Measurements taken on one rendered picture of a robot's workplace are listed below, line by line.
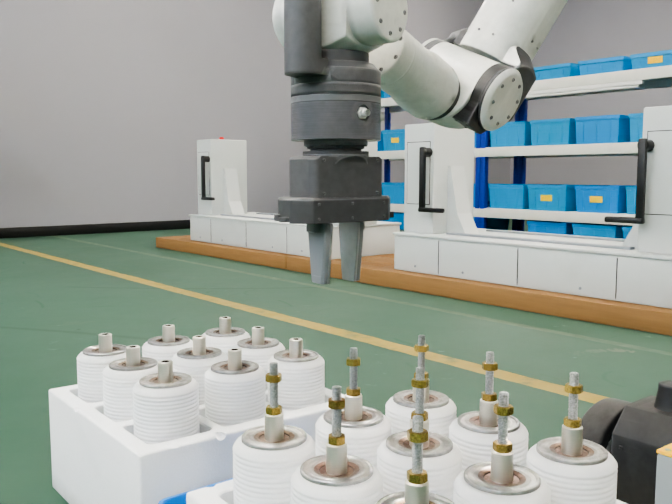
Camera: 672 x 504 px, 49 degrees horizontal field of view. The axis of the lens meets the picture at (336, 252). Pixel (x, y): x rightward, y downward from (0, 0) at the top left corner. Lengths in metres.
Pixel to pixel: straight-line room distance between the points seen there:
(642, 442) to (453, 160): 2.66
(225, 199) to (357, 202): 4.58
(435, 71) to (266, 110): 7.37
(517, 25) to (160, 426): 0.72
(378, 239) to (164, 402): 3.32
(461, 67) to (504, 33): 0.07
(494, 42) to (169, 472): 0.71
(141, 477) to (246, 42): 7.27
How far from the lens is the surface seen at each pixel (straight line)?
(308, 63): 0.68
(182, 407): 1.10
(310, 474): 0.77
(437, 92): 0.85
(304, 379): 1.20
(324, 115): 0.69
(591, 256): 2.99
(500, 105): 0.91
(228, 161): 5.32
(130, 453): 1.08
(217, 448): 1.11
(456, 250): 3.40
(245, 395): 1.15
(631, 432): 1.18
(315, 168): 0.69
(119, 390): 1.20
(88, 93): 7.27
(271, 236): 4.52
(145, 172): 7.45
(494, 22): 0.95
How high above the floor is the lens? 0.56
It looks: 6 degrees down
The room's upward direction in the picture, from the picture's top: straight up
